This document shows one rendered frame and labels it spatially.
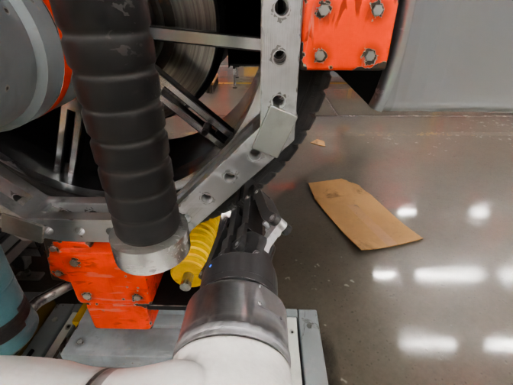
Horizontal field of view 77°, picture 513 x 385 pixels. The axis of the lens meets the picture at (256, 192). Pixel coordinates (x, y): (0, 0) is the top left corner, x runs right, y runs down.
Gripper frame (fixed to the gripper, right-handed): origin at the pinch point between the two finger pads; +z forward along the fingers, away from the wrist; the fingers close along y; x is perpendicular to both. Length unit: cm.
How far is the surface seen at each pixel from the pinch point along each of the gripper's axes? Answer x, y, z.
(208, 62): 16.1, 6.0, 15.2
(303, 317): -49, -29, 23
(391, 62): -0.9, 25.4, 5.2
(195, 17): 21.6, 9.6, 15.2
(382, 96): -3.8, 22.1, 4.9
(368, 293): -73, -17, 39
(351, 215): -75, -13, 87
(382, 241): -81, -7, 67
